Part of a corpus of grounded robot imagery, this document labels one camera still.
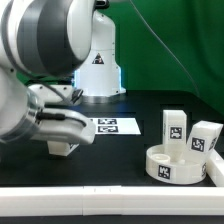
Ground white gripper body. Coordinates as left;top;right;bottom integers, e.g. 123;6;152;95
33;108;96;145

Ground white round stool seat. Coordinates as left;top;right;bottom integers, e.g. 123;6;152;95
145;145;206;185

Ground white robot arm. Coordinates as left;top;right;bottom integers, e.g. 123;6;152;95
0;0;113;144

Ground white marker sheet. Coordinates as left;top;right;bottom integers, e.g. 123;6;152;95
91;118;141;135

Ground black cable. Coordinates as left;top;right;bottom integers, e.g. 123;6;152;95
19;71;88;128

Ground white front barrier rail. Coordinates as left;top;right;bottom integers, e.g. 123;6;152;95
0;186;224;217

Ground white barrier rail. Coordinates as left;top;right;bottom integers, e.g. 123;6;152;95
0;186;224;217
207;150;224;187

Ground white right barrier rail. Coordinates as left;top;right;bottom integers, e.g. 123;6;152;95
207;150;224;187

